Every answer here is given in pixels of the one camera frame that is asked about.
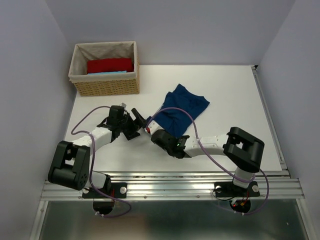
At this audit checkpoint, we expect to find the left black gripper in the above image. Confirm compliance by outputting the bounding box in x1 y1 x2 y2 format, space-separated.
117 108 149 140

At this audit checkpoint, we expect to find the dark blue t shirt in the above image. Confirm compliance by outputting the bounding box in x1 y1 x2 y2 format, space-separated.
153 84 210 138

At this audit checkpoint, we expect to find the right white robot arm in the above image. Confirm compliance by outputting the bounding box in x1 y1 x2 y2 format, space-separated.
150 127 265 195

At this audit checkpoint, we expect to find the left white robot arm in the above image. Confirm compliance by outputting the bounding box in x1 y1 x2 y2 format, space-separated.
47 105 147 190

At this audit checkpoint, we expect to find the rolled light blue t shirt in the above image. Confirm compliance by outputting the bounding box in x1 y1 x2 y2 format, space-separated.
87 70 127 76

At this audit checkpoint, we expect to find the wicker basket with liner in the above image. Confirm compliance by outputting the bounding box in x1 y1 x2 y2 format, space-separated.
68 41 140 97

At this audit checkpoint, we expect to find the rolled red t shirt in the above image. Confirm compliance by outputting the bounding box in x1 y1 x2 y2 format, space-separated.
87 58 134 73

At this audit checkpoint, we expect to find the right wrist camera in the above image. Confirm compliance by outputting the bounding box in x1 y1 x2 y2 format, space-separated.
145 120 163 136

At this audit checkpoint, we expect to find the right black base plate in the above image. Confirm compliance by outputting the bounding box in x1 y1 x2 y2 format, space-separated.
213 181 260 198

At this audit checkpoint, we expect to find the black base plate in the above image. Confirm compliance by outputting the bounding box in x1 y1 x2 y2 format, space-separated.
213 181 260 198
81 182 128 199

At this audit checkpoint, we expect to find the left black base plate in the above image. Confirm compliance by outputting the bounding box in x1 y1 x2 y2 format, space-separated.
81 182 128 199

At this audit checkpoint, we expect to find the aluminium rail frame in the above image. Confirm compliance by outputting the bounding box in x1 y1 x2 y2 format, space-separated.
39 65 306 201

